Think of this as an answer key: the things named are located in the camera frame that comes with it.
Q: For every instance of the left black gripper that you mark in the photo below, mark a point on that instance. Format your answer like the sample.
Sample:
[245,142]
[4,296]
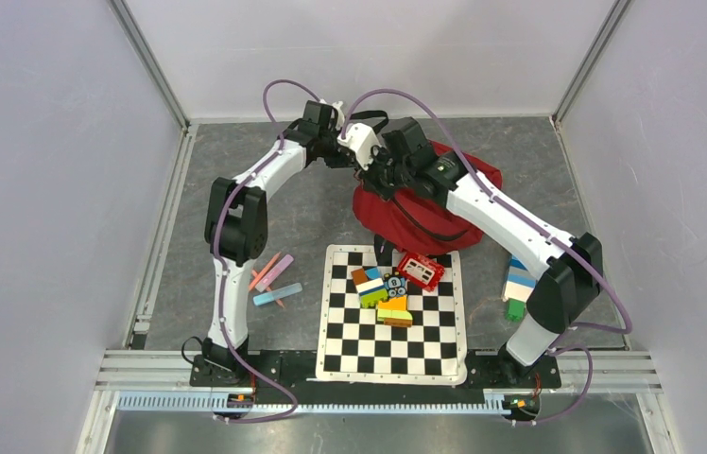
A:
[342,160]

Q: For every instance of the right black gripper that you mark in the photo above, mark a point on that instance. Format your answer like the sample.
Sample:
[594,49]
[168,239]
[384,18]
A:
[367,176]

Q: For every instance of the red backpack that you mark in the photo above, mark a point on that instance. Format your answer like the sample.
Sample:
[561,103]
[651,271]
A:
[411,224]

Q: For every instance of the red plastic card box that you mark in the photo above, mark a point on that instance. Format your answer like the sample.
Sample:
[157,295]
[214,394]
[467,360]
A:
[420,270]

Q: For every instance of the orange pencil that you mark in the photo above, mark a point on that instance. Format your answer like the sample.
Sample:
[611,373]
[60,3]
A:
[262,279]

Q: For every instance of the pink highlighter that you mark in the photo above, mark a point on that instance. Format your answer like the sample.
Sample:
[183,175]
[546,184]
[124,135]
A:
[284,262]

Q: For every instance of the light blue highlighter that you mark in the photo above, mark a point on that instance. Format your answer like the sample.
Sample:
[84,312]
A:
[282,292]

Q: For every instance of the red pencil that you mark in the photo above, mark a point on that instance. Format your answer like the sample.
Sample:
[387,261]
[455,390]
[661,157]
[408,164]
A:
[269,293]

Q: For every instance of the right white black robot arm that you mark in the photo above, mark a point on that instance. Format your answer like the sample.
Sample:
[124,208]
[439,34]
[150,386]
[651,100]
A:
[567,269]

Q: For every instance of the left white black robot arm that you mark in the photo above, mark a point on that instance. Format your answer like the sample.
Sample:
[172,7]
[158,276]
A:
[236,227]

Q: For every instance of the blue owl number block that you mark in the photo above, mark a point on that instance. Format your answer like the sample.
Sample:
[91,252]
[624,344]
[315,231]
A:
[395,284]

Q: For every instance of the brown blue green block stack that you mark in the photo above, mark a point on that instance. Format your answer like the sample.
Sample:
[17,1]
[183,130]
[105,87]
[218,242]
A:
[369,286]

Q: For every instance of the green yellow orange block stack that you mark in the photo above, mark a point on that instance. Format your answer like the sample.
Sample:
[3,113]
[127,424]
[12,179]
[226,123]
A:
[394,312]

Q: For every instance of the long striped block tower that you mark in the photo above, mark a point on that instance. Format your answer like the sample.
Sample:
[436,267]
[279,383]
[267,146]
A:
[518,286]

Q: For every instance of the black white chessboard mat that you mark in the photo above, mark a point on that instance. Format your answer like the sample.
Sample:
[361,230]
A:
[376,327]

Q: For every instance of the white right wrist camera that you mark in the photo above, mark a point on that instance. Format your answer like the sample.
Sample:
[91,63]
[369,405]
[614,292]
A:
[361,144]

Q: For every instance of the blue toothed cable rail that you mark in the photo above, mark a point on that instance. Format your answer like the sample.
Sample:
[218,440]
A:
[220,402]

